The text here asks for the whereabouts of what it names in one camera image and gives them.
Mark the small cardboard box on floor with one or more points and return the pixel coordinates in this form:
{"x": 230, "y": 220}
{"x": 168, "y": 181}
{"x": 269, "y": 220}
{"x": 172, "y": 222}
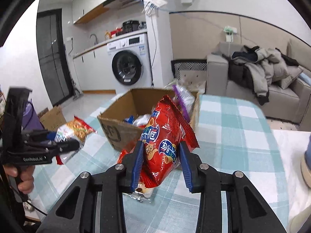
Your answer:
{"x": 52, "y": 119}

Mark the white snack bag red trim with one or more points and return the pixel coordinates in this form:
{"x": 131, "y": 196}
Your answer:
{"x": 141, "y": 121}

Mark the orange white noodle snack bag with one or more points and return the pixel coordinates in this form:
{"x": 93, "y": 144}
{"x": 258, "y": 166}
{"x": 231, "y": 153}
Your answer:
{"x": 76, "y": 129}

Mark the grey jacket pile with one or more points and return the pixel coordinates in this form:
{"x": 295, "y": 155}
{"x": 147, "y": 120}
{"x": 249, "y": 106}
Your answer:
{"x": 257, "y": 68}

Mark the red biscuit snack bag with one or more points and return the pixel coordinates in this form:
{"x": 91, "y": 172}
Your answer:
{"x": 161, "y": 137}

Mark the white wifi router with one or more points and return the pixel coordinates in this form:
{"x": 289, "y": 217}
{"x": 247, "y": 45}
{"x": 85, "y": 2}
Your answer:
{"x": 153, "y": 5}

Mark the black patterned chair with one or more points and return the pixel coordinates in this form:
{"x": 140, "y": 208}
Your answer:
{"x": 187, "y": 64}

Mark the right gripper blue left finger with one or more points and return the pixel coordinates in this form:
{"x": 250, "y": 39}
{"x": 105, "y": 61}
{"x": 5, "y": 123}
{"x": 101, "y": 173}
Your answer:
{"x": 133, "y": 164}

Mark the white kitchen counter cabinets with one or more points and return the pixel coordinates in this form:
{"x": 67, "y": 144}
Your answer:
{"x": 93, "y": 68}

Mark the silver purple snack bag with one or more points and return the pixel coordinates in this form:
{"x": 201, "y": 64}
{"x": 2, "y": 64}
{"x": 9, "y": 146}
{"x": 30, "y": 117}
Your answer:
{"x": 184, "y": 100}

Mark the black glass door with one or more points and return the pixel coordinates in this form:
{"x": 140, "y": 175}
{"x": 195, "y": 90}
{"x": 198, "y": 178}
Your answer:
{"x": 52, "y": 57}

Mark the blue plastic bowl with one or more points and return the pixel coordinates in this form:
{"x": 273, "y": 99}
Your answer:
{"x": 307, "y": 155}

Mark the black rice cooker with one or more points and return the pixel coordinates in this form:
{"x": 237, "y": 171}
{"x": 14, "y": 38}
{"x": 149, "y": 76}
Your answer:
{"x": 130, "y": 26}

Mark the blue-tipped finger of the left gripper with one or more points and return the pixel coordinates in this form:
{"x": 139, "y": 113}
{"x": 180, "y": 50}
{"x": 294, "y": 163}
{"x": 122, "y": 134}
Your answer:
{"x": 38, "y": 135}

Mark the person's left hand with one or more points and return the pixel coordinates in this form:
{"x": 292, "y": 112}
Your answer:
{"x": 26, "y": 185}

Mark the teal plaid tablecloth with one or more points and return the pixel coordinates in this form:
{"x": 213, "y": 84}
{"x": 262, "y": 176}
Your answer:
{"x": 233, "y": 135}

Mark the brown cardboard SF box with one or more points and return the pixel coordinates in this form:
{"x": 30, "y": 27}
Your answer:
{"x": 117, "y": 120}

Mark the beige fabric sofa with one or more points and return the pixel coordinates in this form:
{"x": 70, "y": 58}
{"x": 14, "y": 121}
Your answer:
{"x": 291, "y": 104}

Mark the white front-load washing machine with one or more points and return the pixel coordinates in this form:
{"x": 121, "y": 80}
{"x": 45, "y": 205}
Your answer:
{"x": 130, "y": 62}

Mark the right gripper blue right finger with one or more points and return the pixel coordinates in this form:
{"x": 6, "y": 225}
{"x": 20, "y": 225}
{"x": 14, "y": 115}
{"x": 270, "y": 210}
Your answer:
{"x": 189, "y": 164}

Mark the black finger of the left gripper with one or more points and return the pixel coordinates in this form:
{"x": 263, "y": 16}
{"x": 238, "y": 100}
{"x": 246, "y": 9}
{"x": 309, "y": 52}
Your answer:
{"x": 63, "y": 147}

